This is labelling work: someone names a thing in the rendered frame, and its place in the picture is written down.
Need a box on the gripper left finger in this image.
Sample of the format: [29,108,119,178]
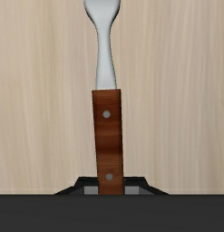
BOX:
[54,176,100,196]

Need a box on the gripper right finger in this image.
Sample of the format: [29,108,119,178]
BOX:
[123,176,170,196]

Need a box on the wooden-handled silver fork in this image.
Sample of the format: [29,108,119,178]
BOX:
[83,0,126,196]

